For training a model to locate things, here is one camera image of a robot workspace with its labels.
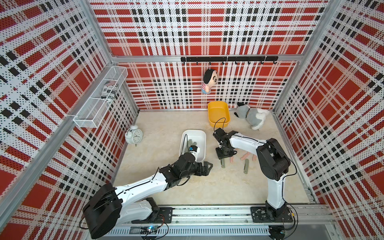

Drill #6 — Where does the white wire wall basket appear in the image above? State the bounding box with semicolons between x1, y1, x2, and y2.
74;66;128;129

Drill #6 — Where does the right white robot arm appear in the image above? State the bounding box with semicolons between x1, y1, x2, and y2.
213;128;297;224

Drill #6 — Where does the grey plush dog toy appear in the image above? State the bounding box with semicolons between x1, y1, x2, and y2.
234;103;270;130

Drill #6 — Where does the cartoon boy doll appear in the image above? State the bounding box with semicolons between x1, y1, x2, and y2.
202;69;218;94

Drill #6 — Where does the yellow storage box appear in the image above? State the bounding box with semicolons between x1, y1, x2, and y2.
208;101;231;128

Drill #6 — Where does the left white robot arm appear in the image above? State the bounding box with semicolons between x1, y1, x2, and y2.
83;153;213;239

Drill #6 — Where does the black hook rail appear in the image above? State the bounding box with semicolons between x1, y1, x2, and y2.
181;56;279;63

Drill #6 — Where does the striped can in basket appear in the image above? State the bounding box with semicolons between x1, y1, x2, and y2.
101;81;118;103

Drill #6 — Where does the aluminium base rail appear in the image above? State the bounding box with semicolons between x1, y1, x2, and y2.
104;205;341;240

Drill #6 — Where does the white storage box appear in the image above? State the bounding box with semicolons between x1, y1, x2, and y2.
179;130;206;163

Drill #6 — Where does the white alarm clock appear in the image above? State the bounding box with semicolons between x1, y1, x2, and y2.
125;125;144;145

